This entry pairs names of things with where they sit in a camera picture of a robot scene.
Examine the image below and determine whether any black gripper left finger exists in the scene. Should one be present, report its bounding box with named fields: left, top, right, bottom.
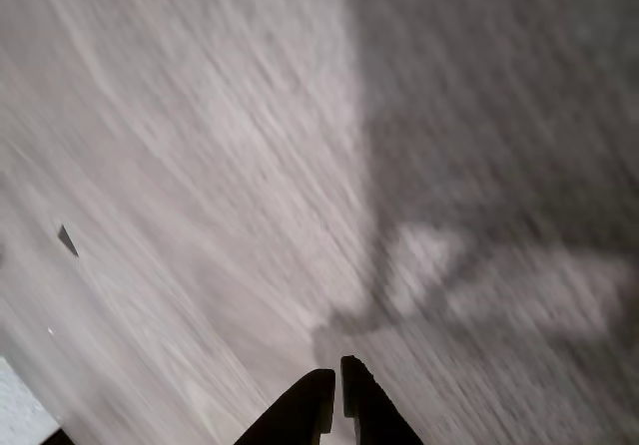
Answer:
left=234, top=368, right=337, bottom=445

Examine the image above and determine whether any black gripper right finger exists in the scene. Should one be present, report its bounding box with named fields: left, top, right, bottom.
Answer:
left=340, top=355, right=425, bottom=445

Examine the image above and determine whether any small dark triangular scrap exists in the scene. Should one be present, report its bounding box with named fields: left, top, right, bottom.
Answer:
left=56, top=222, right=81, bottom=258

